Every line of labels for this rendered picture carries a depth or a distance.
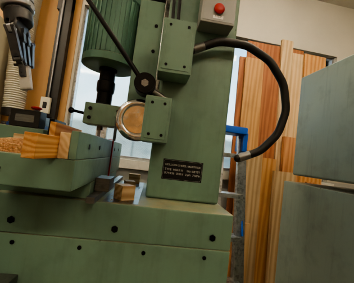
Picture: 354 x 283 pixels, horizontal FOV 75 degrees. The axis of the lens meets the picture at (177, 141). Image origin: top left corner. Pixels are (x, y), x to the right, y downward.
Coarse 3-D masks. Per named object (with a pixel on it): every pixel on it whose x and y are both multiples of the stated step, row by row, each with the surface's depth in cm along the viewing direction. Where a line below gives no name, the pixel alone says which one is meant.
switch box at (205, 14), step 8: (200, 0) 71; (208, 0) 66; (216, 0) 66; (224, 0) 66; (232, 0) 67; (200, 8) 69; (208, 8) 66; (232, 8) 67; (200, 16) 66; (208, 16) 66; (224, 16) 66; (232, 16) 66; (200, 24) 68; (208, 24) 67; (216, 24) 67; (224, 24) 66; (232, 24) 66; (208, 32) 71; (216, 32) 71; (224, 32) 70
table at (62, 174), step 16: (0, 160) 42; (16, 160) 43; (32, 160) 43; (48, 160) 43; (64, 160) 43; (80, 160) 47; (96, 160) 60; (112, 160) 84; (0, 176) 42; (16, 176) 42; (32, 176) 43; (48, 176) 43; (64, 176) 43; (80, 176) 48; (96, 176) 62
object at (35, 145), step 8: (24, 136) 35; (32, 136) 35; (40, 136) 36; (48, 136) 39; (56, 136) 42; (24, 144) 35; (32, 144) 35; (40, 144) 37; (48, 144) 39; (56, 144) 43; (24, 152) 35; (32, 152) 35; (40, 152) 37; (48, 152) 40; (56, 152) 43
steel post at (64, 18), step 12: (60, 0) 192; (72, 0) 194; (60, 12) 192; (72, 12) 197; (60, 24) 190; (60, 36) 191; (60, 48) 191; (60, 60) 190; (60, 72) 190; (48, 84) 188; (60, 84) 191; (48, 96) 186; (60, 96) 194; (48, 108) 185
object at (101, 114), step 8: (88, 104) 74; (96, 104) 75; (104, 104) 75; (88, 112) 74; (96, 112) 75; (104, 112) 75; (112, 112) 75; (88, 120) 74; (96, 120) 74; (104, 120) 75; (112, 120) 75; (112, 128) 81
